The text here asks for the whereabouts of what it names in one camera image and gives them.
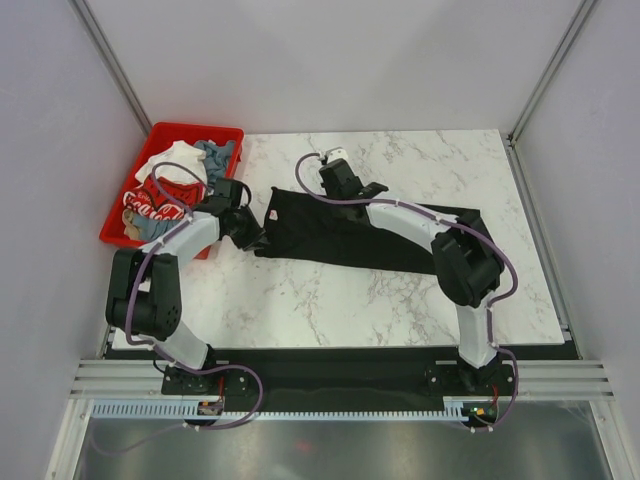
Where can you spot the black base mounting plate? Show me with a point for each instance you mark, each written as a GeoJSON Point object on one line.
{"type": "Point", "coordinates": [350, 379]}

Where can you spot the red plastic bin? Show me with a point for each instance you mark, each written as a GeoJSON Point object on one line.
{"type": "Point", "coordinates": [162, 135]}

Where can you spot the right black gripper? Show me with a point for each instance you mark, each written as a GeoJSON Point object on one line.
{"type": "Point", "coordinates": [336, 210]}

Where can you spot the beige garment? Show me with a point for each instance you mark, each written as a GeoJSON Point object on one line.
{"type": "Point", "coordinates": [134, 226]}

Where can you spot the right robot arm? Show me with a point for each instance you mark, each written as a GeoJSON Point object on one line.
{"type": "Point", "coordinates": [466, 267]}

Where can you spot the right aluminium frame post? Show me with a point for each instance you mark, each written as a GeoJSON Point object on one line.
{"type": "Point", "coordinates": [568, 40]}

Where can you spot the red coca-cola t-shirt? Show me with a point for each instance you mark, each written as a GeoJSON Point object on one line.
{"type": "Point", "coordinates": [148, 201]}

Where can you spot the aluminium frame post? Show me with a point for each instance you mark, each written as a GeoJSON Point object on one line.
{"type": "Point", "coordinates": [101, 43]}
{"type": "Point", "coordinates": [568, 40]}

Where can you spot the white t-shirt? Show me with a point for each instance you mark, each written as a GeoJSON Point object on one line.
{"type": "Point", "coordinates": [182, 163]}

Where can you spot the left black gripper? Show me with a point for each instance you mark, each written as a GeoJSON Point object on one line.
{"type": "Point", "coordinates": [255, 235]}

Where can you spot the grey-blue t-shirt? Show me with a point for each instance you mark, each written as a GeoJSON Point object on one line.
{"type": "Point", "coordinates": [217, 159]}

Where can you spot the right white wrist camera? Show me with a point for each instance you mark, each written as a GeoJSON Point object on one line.
{"type": "Point", "coordinates": [336, 153]}

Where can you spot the white slotted cable duct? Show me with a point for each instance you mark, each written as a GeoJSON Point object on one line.
{"type": "Point", "coordinates": [192, 410]}

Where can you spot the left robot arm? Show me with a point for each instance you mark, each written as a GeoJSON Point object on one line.
{"type": "Point", "coordinates": [144, 296]}

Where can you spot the black t-shirt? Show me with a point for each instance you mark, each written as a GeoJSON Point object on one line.
{"type": "Point", "coordinates": [300, 227]}

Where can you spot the left aluminium frame post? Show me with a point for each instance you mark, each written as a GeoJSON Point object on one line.
{"type": "Point", "coordinates": [101, 43]}

